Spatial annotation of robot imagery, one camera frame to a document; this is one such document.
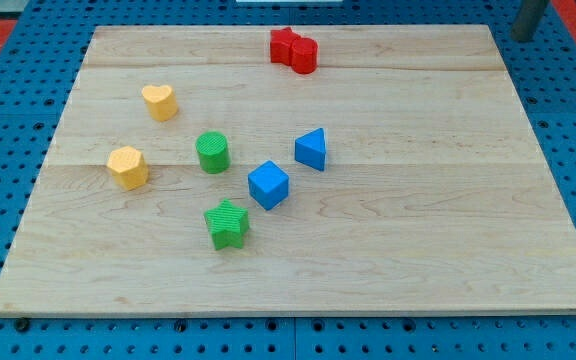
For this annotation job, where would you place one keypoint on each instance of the grey robot arm rod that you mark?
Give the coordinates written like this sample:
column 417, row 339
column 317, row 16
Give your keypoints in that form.
column 527, row 20

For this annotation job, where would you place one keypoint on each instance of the blue triangle block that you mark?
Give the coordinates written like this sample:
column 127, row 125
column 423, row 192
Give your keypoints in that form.
column 310, row 149

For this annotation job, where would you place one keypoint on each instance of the blue cube block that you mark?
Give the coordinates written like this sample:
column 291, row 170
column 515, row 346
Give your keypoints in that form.
column 268, row 185

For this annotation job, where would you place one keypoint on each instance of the green star block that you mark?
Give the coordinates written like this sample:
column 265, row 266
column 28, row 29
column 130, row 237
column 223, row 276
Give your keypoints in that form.
column 227, row 225

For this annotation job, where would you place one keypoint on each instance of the green cylinder block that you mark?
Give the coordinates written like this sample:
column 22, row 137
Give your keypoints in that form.
column 213, row 152

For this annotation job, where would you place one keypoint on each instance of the wooden board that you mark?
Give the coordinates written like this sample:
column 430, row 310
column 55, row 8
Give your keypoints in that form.
column 436, row 199

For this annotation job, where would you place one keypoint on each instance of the red cylinder block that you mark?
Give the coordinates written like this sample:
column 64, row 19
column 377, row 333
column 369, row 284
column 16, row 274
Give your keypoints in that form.
column 304, row 55

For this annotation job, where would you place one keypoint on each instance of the red star block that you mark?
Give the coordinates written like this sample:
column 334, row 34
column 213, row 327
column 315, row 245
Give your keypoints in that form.
column 281, row 41

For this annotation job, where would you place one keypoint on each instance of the yellow heart block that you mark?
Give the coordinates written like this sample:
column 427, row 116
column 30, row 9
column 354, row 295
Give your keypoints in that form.
column 160, row 101

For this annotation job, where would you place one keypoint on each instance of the yellow hexagon block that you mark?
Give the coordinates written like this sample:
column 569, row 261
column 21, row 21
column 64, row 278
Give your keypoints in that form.
column 128, row 167

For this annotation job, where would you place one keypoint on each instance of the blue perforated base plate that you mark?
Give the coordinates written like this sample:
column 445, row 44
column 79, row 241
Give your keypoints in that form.
column 37, row 70

